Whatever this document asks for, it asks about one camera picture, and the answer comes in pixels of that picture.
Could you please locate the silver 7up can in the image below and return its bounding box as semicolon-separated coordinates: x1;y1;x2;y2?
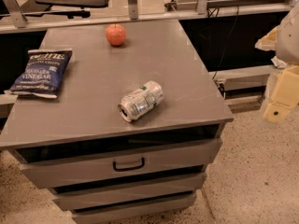
118;81;164;122

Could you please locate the black office chair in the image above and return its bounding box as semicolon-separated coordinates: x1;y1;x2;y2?
21;0;109;19

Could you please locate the black hanging cable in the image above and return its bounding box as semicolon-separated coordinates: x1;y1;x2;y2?
211;6;241;81

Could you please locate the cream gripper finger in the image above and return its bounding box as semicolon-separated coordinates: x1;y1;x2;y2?
263;66;299;123
255;26;278;51

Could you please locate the blue vinegar chips bag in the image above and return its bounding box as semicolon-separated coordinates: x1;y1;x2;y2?
5;49;73;99

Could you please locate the grey drawer cabinet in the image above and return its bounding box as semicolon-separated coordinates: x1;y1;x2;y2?
0;21;233;224

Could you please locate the black drawer handle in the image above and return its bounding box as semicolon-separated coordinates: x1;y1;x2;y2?
112;158;145;172

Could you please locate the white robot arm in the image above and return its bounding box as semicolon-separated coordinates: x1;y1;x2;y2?
255;4;299;123

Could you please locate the red apple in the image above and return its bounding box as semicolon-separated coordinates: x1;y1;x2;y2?
106;23;126;47

